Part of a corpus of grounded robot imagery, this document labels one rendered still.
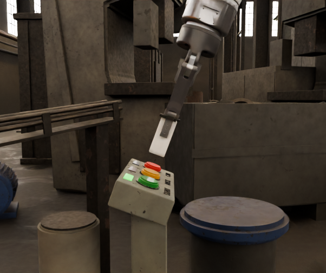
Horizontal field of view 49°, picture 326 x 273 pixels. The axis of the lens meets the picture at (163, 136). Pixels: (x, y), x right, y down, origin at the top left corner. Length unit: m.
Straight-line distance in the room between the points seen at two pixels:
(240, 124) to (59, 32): 1.59
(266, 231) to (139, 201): 0.46
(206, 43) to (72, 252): 0.45
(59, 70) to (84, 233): 2.29
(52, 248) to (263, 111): 1.65
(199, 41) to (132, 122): 2.08
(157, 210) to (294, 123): 1.71
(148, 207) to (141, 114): 2.04
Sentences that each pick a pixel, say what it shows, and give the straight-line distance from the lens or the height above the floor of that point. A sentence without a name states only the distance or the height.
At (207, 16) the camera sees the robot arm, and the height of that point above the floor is 0.89.
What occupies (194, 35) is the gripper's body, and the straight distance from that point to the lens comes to 0.62.
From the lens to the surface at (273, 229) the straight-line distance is 1.01.
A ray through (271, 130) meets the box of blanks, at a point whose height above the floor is 0.58.
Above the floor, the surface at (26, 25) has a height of 1.61.
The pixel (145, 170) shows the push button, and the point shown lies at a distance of 0.73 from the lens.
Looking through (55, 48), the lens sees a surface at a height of 1.16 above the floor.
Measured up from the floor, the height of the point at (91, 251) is 0.47.
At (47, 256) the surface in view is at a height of 0.47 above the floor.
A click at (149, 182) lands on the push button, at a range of 0.65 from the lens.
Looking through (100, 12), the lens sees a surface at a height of 1.41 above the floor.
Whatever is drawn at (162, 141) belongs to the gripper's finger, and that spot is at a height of 0.68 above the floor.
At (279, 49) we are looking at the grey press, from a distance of 3.79.
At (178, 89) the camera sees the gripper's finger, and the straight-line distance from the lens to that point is 0.60.
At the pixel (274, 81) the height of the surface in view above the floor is 0.94.
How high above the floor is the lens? 0.76
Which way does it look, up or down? 6 degrees down
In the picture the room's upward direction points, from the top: straight up
